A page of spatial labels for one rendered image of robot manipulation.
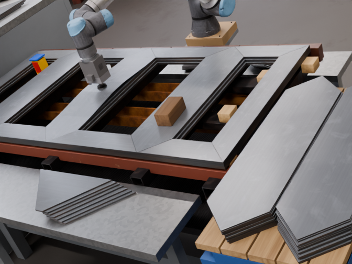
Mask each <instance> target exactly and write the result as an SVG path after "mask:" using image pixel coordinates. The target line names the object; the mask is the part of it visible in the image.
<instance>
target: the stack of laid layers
mask: <svg viewBox="0 0 352 264"><path fill-rule="evenodd" d="M310 52H311V49H310V46H309V47H308V48H307V49H306V51H305V52H304V53H303V55H302V56H301V57H300V59H299V60H298V62H297V63H296V64H295V66H294V67H293V68H292V70H291V71H290V72H289V74H288V75H287V77H286V78H285V79H284V80H283V82H282V83H281V84H280V86H279V87H278V89H277V90H276V91H275V93H274V94H273V96H272V97H271V98H270V100H269V101H268V102H267V104H266V105H265V106H264V108H263V109H262V110H261V112H260V113H259V114H258V116H257V117H256V119H255V120H254V121H253V123H252V124H251V125H250V127H249V128H248V129H247V131H246V132H245V133H244V135H243V136H242V137H241V139H240V140H239V142H238V143H237V144H236V146H235V147H234V148H233V150H232V151H231V152H230V154H229V155H228V157H227V158H226V159H225V161H224V162H216V161H207V160H198V159H189V158H180V157H171V156H162V155H153V154H148V153H139V152H130V151H121V150H112V149H103V148H94V147H86V146H77V145H68V144H59V143H53V142H45V141H35V140H27V139H18V138H9V137H0V141H1V142H9V143H15V144H23V145H31V146H39V147H48V148H56V149H64V150H73V151H81V152H89V153H98V154H103V155H111V156H120V157H128V158H136V159H145V160H153V161H161V162H169V163H178V164H186V165H191V166H199V167H208V168H216V169H224V170H225V169H226V168H227V167H228V165H229V164H230V163H231V161H232V160H233V158H234V157H235V156H236V154H237V153H238V152H239V150H240V149H241V147H242V146H243V144H244V143H245V142H246V140H247V139H248V138H249V136H250V135H251V133H252V132H253V131H254V129H255V128H256V127H257V125H258V124H259V122H260V121H261V120H262V118H263V117H264V116H265V114H266V113H267V111H268V110H269V108H270V107H271V106H272V104H273V103H274V102H275V100H276V99H277V97H278V96H279V95H280V93H281V92H282V91H283V89H284V88H285V86H286V85H287V84H288V82H289V81H290V80H291V78H292V77H293V76H294V74H295V72H296V71H297V70H298V68H299V67H300V66H301V64H302V63H303V61H304V60H305V59H306V57H307V56H308V55H309V53H310ZM204 58H205V57H197V58H154V59H153V60H152V61H151V62H150V63H149V64H147V65H146V66H145V67H144V68H142V69H141V70H140V71H138V72H137V73H136V74H134V75H133V76H132V77H130V78H129V79H128V80H126V81H125V82H124V83H123V84H122V85H121V86H120V87H118V88H117V89H116V90H115V91H114V92H113V93H112V94H111V95H110V96H109V98H108V99H107V100H106V101H105V102H104V103H103V104H102V105H101V106H100V108H99V109H98V110H97V111H96V112H95V113H94V114H93V115H92V116H91V117H90V118H89V119H88V120H87V121H86V122H85V123H84V124H83V126H82V127H81V128H80V129H79V130H88V131H89V130H90V129H91V128H92V127H93V126H94V125H95V124H97V123H98V122H99V121H100V120H101V119H102V118H103V117H104V116H105V115H106V114H107V113H108V112H109V111H110V110H111V109H112V108H113V107H114V106H115V105H116V104H117V103H119V102H120V101H121V100H122V99H123V98H124V97H125V96H126V95H127V94H128V93H129V92H130V91H131V90H132V89H133V88H134V87H135V86H136V85H137V84H138V83H139V82H140V81H142V80H143V79H144V78H145V77H146V76H147V75H148V74H149V73H150V72H151V71H152V70H153V69H154V68H155V67H156V66H157V65H159V64H170V65H199V64H200V62H201V61H202V60H203V59H204ZM277 58H278V57H243V58H242V59H241V60H240V62H239V63H238V64H237V65H236V66H235V67H234V68H233V70H232V71H231V72H230V73H229V75H228V76H227V77H226V78H225V79H224V80H223V81H222V82H221V84H220V85H219V86H218V87H217V88H216V89H215V91H214V92H213V93H212V94H211V95H210V96H209V97H208V99H207V100H206V101H205V102H204V103H203V104H202V105H201V107H200V108H199V109H198V110H197V111H196V112H195V113H194V115H193V116H192V117H191V118H190V119H189V120H188V121H187V123H186V124H185V125H184V126H183V127H182V128H181V129H180V131H179V132H178V133H177V134H176V135H175V136H174V137H173V139H184V138H185V137H186V136H187V135H188V133H189V132H190V131H191V130H192V129H193V127H194V126H195V125H196V124H197V123H198V122H199V120H200V119H201V118H202V117H203V116H204V115H205V113H206V112H207V111H208V110H209V109H210V108H211V106H212V105H213V104H214V103H215V102H216V101H217V99H218V98H219V97H220V96H221V95H222V93H223V92H224V91H225V90H226V89H227V88H228V86H229V85H230V84H231V83H232V82H233V80H234V79H235V78H236V77H237V75H239V74H240V72H241V71H242V70H243V68H244V67H245V66H246V65H273V64H274V62H275V61H276V60H277ZM123 59H124V58H104V60H105V63H106V64H118V63H119V62H120V61H122V60H123ZM34 69H35V68H34V66H33V64H30V65H29V66H28V67H26V68H25V69H23V70H22V71H21V72H19V73H18V74H17V75H15V76H14V77H13V78H11V79H10V80H9V81H7V82H6V83H5V84H3V85H2V86H1V87H0V95H1V94H2V93H4V92H5V91H6V90H7V89H9V88H10V87H11V86H13V85H14V84H15V83H17V82H18V81H19V80H21V79H22V78H23V77H24V76H26V75H27V74H28V73H30V72H31V71H32V70H34ZM80 69H81V67H80V65H79V63H77V64H76V65H75V66H74V67H72V68H71V69H70V70H69V71H68V72H66V73H65V74H64V75H63V76H61V77H60V78H59V79H57V80H56V81H55V82H54V83H52V84H51V85H50V86H49V87H48V88H46V89H45V90H44V91H43V92H41V93H40V94H39V95H38V96H36V97H35V98H34V99H33V100H32V101H30V102H29V103H28V104H27V105H25V106H24V107H23V108H22V109H21V110H19V111H18V112H17V113H16V114H14V115H13V116H12V117H11V118H10V119H8V120H7V121H6V122H5V123H10V124H14V123H16V122H17V121H19V120H20V119H21V118H22V117H23V116H25V115H26V114H27V113H28V112H29V111H31V110H32V109H33V108H34V107H35V106H37V105H38V104H39V103H40V102H41V101H43V100H44V99H45V98H46V97H47V96H49V95H50V94H51V93H52V92H53V91H55V90H56V89H57V88H58V87H60V86H61V85H62V84H63V83H64V82H66V81H67V80H68V79H69V78H70V77H72V76H73V75H74V74H76V73H77V72H78V71H79V70H80Z"/></svg>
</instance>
